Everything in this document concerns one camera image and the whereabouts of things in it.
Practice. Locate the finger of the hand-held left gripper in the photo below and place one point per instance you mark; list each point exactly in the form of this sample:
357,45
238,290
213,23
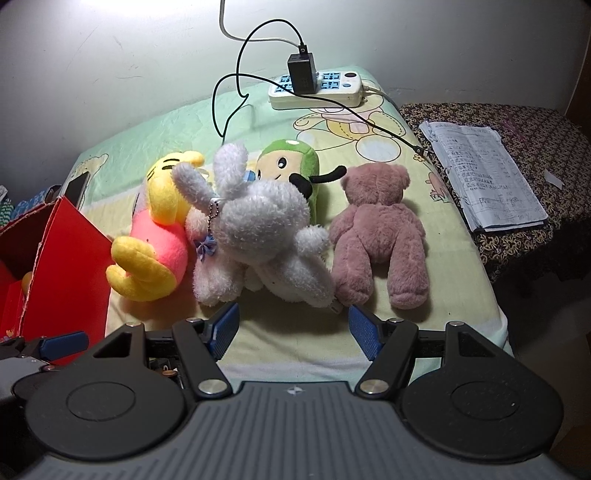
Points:
64,345

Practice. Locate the white plush bunny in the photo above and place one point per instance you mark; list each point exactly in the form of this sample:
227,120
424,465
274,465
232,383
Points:
263,221

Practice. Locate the black smartphone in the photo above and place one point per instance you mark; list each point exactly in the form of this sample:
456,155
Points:
76,187

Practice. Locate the blue floral towel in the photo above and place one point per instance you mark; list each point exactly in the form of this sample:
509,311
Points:
34,203

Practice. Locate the black charger adapter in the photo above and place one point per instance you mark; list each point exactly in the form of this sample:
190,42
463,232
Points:
302,74

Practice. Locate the dark floral patterned cloth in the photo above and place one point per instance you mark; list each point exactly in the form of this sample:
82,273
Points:
554,138

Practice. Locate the red cardboard box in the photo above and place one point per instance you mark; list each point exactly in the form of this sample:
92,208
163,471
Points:
69,258

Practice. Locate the white paper slip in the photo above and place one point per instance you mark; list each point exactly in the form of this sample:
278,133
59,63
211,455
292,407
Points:
554,179

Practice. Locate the pink teddy bear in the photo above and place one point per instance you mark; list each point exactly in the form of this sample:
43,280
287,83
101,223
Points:
374,221

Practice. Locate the white power strip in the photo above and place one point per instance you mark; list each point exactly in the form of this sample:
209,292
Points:
344,92

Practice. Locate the green plush toy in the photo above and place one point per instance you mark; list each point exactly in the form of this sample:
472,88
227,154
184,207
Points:
295,161

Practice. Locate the yellow plush toy pink shirt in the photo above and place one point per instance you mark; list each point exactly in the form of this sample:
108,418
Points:
157,240

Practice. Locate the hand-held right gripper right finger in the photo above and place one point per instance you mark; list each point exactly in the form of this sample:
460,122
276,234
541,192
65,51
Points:
365,336

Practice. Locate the stack of handwritten papers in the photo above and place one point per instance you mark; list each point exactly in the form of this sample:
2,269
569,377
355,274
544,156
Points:
480,175

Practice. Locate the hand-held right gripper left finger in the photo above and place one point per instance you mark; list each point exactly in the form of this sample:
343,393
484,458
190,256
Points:
226,333

